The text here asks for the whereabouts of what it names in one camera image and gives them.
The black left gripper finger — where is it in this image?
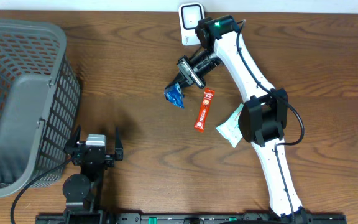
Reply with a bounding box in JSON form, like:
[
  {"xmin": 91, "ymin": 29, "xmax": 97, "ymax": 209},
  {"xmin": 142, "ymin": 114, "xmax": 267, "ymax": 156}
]
[
  {"xmin": 114, "ymin": 128, "xmax": 124, "ymax": 161},
  {"xmin": 64, "ymin": 125, "xmax": 81, "ymax": 152}
]

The blue Oreo cookie pack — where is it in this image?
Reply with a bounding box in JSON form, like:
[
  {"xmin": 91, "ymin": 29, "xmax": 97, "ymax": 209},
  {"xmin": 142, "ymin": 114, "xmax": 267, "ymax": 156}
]
[{"xmin": 164, "ymin": 83, "xmax": 184, "ymax": 109}]

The red Nescafe coffee stick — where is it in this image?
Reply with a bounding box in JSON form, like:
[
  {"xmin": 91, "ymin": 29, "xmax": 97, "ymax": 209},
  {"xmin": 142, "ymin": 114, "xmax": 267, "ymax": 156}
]
[{"xmin": 194, "ymin": 88, "xmax": 215, "ymax": 133}]

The white teal wet wipes pack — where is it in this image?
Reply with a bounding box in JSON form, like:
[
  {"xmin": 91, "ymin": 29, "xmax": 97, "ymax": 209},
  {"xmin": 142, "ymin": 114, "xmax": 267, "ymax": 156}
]
[{"xmin": 216, "ymin": 103, "xmax": 244, "ymax": 148}]

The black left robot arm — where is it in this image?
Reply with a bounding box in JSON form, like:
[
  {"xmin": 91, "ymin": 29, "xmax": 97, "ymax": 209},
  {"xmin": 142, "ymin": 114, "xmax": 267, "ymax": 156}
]
[{"xmin": 63, "ymin": 127, "xmax": 124, "ymax": 224}]

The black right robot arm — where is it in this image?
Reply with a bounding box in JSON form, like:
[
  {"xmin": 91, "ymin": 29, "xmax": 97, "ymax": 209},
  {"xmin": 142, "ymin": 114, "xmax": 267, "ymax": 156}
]
[{"xmin": 164, "ymin": 15, "xmax": 302, "ymax": 221}]

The white barcode scanner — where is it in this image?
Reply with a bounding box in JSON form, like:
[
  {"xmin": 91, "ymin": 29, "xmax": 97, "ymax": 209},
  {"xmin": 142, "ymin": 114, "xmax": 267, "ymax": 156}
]
[{"xmin": 178, "ymin": 2, "xmax": 204, "ymax": 46}]

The grey plastic shopping basket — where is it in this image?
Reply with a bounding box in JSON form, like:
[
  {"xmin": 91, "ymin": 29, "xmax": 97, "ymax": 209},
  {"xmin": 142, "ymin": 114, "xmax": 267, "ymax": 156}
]
[{"xmin": 0, "ymin": 19, "xmax": 81, "ymax": 197}]

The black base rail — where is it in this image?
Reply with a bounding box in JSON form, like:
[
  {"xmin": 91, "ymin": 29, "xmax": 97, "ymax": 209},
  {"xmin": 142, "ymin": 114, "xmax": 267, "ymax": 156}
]
[{"xmin": 35, "ymin": 211, "xmax": 347, "ymax": 224}]

